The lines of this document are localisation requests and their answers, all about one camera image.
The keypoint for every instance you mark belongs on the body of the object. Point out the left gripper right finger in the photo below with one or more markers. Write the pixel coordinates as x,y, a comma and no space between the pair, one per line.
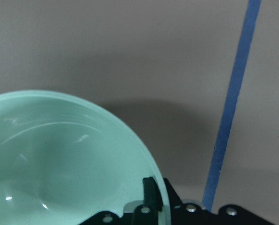
190,213

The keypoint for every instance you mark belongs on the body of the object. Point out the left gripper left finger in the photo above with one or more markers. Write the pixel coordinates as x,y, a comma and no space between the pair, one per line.
144,212

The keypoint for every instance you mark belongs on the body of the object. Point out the green bowl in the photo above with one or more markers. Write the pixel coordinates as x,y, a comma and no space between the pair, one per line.
64,159

